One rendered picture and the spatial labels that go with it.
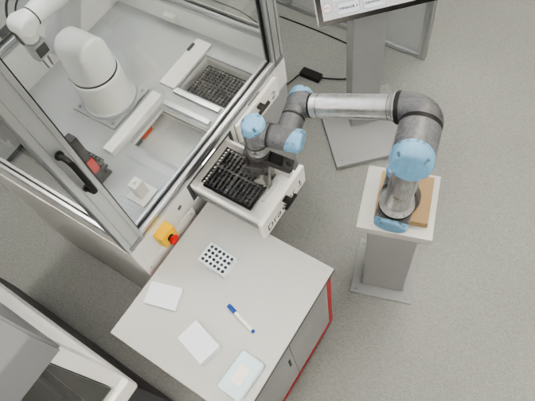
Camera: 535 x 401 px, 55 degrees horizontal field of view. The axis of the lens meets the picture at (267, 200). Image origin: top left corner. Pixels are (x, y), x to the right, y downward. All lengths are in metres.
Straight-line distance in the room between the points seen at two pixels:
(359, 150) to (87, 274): 1.67
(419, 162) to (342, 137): 1.72
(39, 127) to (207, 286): 0.91
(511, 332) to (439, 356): 0.36
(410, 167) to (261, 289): 0.79
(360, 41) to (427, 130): 1.26
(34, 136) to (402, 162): 0.91
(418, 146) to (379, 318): 1.43
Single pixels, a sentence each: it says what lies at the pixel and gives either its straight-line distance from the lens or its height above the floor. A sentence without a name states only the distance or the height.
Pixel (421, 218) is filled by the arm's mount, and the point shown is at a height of 0.79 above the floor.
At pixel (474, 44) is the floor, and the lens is 3.66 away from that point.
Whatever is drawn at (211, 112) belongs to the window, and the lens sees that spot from 1.93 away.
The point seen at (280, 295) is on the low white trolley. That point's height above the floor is 0.76.
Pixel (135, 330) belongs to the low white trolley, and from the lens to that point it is 1.99.
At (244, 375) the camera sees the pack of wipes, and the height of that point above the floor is 0.81.
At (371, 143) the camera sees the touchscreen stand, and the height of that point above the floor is 0.04.
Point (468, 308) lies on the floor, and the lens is 2.75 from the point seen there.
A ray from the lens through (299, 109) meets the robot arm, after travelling 1.60.
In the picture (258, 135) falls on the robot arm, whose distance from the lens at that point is 1.57.
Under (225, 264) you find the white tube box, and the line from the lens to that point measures 1.94.
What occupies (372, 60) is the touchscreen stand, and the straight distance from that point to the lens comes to 2.73.
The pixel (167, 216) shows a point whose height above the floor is 0.91.
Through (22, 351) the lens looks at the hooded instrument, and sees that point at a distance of 1.29.
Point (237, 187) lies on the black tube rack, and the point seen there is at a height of 0.87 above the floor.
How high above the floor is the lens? 2.56
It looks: 61 degrees down
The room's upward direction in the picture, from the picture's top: 15 degrees counter-clockwise
